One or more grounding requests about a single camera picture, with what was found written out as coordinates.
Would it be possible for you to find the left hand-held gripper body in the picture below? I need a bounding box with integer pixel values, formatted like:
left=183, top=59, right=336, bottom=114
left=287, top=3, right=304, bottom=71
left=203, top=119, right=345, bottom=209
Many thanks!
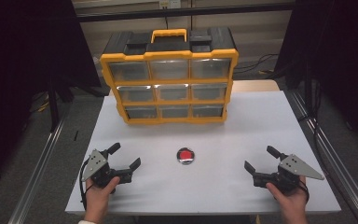
left=81, top=148, right=134, bottom=189

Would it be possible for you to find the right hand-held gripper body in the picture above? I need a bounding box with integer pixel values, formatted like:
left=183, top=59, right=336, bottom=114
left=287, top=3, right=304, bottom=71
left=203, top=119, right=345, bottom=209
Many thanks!
left=252, top=153, right=325, bottom=192

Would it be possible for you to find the round black disc red centre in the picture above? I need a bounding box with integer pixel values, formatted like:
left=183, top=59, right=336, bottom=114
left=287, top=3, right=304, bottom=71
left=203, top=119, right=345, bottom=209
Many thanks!
left=176, top=147, right=196, bottom=166

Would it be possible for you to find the yellow black organizer case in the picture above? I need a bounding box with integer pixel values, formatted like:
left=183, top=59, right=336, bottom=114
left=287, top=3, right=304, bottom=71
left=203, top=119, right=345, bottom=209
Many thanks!
left=100, top=27, right=241, bottom=126

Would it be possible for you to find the person's left hand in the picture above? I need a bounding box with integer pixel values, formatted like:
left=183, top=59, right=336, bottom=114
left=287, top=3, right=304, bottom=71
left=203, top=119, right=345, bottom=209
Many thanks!
left=85, top=175, right=121, bottom=216

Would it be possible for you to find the person's right hand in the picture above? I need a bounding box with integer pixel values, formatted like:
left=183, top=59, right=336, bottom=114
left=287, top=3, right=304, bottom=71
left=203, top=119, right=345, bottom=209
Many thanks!
left=265, top=175, right=308, bottom=213

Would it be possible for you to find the black stand pole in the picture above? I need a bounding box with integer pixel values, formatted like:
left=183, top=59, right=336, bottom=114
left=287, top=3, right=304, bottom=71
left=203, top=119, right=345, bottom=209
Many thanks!
left=47, top=74, right=76, bottom=133

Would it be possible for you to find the set of clear drawers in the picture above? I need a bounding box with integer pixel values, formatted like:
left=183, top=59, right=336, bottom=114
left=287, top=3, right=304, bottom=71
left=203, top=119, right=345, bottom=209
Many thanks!
left=108, top=58, right=232, bottom=119

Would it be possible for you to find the black curtain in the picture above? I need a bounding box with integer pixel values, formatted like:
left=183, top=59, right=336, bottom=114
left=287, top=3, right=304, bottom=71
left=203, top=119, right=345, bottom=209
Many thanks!
left=0, top=0, right=103, bottom=190
left=274, top=0, right=358, bottom=157

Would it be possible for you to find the black horizontal bar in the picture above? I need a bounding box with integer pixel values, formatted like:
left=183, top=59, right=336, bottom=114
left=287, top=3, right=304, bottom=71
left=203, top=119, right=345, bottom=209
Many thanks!
left=75, top=2, right=296, bottom=23

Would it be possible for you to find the left hand-held gripper cable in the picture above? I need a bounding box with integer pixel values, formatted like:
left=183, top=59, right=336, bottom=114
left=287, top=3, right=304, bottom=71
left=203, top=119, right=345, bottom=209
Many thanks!
left=79, top=157, right=91, bottom=211

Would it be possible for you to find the metal floor rail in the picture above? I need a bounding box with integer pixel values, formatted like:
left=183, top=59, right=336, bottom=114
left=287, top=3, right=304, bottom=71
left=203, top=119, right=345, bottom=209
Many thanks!
left=7, top=119, right=66, bottom=224
left=287, top=90, right=358, bottom=224

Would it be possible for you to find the yellow floor cable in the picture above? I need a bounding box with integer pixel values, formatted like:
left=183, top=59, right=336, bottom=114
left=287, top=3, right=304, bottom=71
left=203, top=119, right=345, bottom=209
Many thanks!
left=31, top=92, right=50, bottom=114

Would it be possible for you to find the black floor cable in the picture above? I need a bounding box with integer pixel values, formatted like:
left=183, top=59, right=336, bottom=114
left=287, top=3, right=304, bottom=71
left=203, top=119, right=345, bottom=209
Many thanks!
left=233, top=53, right=280, bottom=76

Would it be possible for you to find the white wall outlet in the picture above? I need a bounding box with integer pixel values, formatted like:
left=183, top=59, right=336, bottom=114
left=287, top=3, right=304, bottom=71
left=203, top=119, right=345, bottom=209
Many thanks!
left=158, top=0, right=182, bottom=9

